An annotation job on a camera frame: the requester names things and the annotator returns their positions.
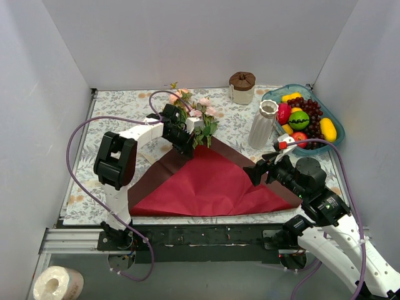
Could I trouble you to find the pink artificial flower bunch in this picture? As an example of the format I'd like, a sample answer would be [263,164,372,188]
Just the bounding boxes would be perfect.
[169,82,219,148]

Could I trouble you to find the red paper bouquet wrap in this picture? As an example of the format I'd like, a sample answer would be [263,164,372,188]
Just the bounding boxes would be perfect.
[127,138,301,217]

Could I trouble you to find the cream ribbon gold lettering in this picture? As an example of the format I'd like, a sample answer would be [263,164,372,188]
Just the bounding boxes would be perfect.
[83,152,156,188]

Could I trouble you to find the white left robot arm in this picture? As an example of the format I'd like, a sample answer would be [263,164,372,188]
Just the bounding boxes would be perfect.
[94,104,203,250]

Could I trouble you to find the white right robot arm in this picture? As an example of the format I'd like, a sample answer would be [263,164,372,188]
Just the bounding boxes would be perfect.
[244,152,399,299]

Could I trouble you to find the white ribbed ceramic vase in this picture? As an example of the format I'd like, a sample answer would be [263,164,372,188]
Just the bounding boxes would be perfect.
[248,99,278,149]

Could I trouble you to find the red apple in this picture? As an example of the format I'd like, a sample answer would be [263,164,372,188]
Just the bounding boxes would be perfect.
[291,131,308,149]

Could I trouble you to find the small yellow lemon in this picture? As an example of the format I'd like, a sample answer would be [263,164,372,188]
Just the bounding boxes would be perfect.
[281,124,294,136]

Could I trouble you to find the dark purple grape bunch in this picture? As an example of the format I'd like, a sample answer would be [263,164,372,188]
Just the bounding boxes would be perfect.
[287,97,324,139]

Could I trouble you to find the green toy watermelon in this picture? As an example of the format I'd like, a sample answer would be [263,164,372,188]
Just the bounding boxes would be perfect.
[287,111,310,131]

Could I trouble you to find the red dragon fruit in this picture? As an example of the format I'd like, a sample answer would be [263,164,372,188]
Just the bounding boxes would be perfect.
[276,102,292,126]

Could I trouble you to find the yellow mango right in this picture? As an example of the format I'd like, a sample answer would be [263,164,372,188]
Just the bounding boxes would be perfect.
[320,117,337,143]

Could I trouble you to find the yellow fruit back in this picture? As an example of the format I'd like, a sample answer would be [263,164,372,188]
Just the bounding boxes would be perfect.
[281,92,302,103]

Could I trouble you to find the floral patterned table mat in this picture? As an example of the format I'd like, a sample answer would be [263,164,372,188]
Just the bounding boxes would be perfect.
[62,86,351,225]

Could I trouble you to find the brown and white jar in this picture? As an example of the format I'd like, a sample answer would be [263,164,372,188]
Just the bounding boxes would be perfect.
[229,71,256,105]

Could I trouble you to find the white toilet paper roll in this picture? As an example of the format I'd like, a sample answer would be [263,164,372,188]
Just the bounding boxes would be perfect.
[32,266,84,300]

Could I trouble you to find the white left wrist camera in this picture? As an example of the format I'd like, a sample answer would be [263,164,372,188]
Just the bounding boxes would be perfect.
[185,117,203,134]

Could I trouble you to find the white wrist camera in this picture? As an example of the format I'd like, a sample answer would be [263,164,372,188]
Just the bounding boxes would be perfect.
[273,133,296,164]
[185,117,203,134]

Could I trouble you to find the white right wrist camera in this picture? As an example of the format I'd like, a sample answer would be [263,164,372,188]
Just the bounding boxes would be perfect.
[273,133,296,164]

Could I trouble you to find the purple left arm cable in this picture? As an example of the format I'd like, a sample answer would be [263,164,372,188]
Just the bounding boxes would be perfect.
[65,90,192,281]

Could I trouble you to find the aluminium frame rail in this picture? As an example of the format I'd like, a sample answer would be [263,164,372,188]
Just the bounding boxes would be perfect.
[39,226,391,300]

